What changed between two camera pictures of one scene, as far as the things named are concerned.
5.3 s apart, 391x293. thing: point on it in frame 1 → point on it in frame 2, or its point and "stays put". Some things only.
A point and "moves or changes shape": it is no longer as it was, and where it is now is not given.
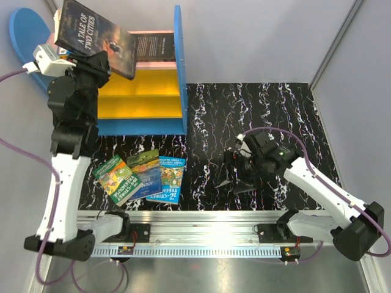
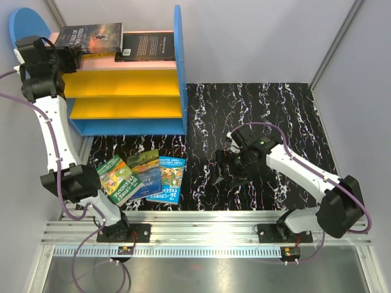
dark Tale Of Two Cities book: (82, 27) moves or changes shape
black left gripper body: (93, 74) → (66, 59)
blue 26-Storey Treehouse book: (171, 174) stays put
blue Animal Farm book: (145, 166) stays put
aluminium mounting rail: (181, 228) stays put
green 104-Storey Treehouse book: (118, 179) stays put
